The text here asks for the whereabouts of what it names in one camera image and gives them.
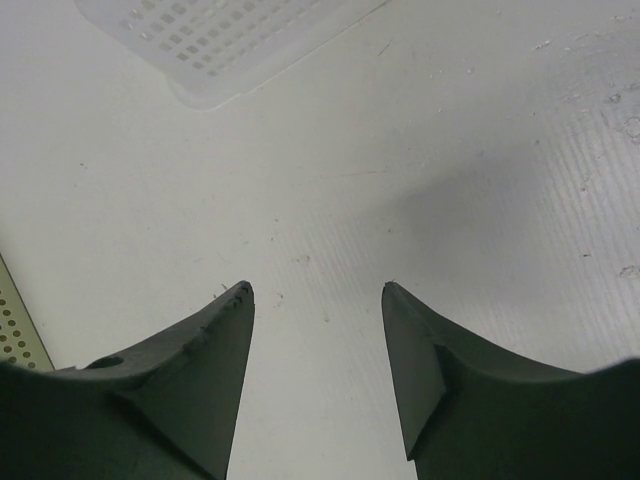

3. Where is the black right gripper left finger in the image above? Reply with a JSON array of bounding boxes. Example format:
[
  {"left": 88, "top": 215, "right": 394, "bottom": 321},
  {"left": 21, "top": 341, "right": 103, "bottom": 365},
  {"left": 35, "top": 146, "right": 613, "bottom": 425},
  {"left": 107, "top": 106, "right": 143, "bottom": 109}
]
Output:
[{"left": 1, "top": 281, "right": 255, "bottom": 479}]

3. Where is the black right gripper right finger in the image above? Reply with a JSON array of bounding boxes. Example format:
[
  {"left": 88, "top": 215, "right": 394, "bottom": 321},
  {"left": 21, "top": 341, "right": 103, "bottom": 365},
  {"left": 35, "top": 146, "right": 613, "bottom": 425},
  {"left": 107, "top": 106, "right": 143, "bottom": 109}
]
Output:
[{"left": 381, "top": 282, "right": 639, "bottom": 479}]

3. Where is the yellow-green perforated basket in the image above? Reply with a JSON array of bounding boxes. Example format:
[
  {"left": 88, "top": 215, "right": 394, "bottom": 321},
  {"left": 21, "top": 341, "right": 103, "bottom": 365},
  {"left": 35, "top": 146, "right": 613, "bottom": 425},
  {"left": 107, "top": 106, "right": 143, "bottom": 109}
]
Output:
[{"left": 0, "top": 258, "right": 54, "bottom": 372}]

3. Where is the white perforated basket top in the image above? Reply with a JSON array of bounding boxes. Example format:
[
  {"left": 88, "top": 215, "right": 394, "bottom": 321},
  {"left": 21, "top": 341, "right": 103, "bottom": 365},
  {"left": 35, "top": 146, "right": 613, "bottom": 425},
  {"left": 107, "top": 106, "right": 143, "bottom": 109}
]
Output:
[{"left": 76, "top": 0, "right": 382, "bottom": 110}]

